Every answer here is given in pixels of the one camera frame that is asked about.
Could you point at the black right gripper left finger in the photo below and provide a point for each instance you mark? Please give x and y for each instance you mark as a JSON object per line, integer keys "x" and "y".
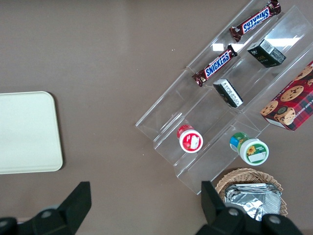
{"x": 66, "y": 215}

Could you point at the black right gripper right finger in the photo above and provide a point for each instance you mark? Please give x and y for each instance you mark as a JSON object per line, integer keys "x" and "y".
{"x": 220, "y": 220}

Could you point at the aluminium foil tray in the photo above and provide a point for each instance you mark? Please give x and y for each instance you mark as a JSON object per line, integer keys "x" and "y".
{"x": 254, "y": 198}

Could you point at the small light wicker basket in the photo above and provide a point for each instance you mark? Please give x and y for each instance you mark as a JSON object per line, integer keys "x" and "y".
{"x": 244, "y": 176}

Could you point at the cream rectangular plastic tray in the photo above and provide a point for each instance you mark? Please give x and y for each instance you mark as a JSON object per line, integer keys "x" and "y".
{"x": 27, "y": 132}

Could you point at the green lid sunflower cup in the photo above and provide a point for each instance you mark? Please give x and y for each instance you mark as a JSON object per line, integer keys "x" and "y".
{"x": 253, "y": 151}

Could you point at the red lid yogurt cup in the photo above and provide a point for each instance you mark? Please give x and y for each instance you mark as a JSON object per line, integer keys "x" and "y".
{"x": 190, "y": 141}

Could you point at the clear acrylic stepped display stand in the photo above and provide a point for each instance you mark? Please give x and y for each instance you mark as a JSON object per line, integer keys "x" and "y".
{"x": 176, "y": 102}

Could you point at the small black carton box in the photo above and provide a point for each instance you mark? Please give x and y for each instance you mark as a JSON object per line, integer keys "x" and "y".
{"x": 265, "y": 55}
{"x": 228, "y": 93}

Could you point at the red tartan cookie box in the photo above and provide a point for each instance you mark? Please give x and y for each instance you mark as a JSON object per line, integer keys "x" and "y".
{"x": 293, "y": 102}

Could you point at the Snickers chocolate bar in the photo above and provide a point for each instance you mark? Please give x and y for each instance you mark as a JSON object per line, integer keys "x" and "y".
{"x": 255, "y": 20}
{"x": 216, "y": 64}

